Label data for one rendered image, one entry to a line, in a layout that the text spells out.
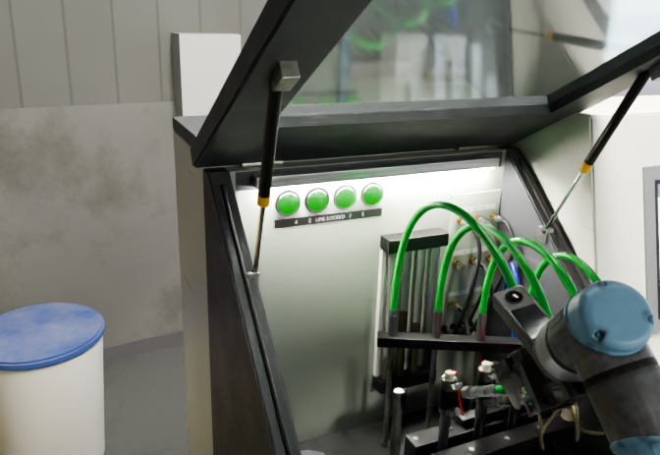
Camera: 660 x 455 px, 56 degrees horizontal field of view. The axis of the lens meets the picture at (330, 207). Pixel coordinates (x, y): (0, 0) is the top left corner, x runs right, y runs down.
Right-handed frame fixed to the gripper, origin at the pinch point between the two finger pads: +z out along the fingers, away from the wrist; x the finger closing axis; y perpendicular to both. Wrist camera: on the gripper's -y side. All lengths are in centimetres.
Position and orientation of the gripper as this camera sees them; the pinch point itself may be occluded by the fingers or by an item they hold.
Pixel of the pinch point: (515, 371)
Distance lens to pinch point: 99.1
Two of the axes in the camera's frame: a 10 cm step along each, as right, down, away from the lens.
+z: 0.1, 4.6, 8.9
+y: 2.7, 8.5, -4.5
